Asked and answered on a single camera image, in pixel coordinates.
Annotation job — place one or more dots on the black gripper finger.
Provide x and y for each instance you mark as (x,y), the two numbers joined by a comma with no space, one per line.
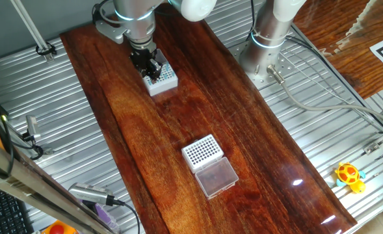
(157,70)
(145,71)

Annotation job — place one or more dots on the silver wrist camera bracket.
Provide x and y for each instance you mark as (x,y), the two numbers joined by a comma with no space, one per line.
(111,32)

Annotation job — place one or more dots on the dark red wooden board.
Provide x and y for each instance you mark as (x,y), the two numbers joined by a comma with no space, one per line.
(165,146)

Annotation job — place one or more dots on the yellow orange turtle toy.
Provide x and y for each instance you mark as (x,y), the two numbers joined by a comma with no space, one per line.
(348,175)

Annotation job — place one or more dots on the side camera mount arm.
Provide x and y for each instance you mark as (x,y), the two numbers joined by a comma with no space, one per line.
(48,151)

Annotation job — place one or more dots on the small grey side camera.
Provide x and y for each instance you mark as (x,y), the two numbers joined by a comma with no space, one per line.
(32,125)

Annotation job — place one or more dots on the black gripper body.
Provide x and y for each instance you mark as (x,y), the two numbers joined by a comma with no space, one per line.
(144,58)

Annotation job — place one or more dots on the black keyboard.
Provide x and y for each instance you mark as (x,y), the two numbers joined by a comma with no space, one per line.
(2,214)

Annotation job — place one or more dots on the white tip rack clear lid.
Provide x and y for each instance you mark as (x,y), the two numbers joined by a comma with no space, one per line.
(165,88)
(202,152)

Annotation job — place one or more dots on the brown wooden board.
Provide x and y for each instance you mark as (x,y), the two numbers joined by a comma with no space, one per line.
(340,65)

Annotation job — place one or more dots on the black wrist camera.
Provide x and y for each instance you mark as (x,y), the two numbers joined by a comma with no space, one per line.
(96,14)

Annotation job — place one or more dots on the silver depth camera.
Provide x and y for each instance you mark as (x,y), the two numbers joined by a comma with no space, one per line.
(90,194)

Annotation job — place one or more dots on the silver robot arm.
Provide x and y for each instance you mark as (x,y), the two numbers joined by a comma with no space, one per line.
(139,26)

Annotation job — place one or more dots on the aluminium bar with bracket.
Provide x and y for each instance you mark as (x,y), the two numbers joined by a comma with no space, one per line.
(370,149)

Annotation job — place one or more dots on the aluminium frame beam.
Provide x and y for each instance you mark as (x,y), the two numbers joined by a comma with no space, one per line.
(32,190)

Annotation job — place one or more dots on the silver stand rod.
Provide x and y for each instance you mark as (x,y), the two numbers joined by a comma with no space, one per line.
(32,31)

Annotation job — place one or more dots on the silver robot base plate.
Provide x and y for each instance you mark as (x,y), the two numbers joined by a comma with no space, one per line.
(287,66)

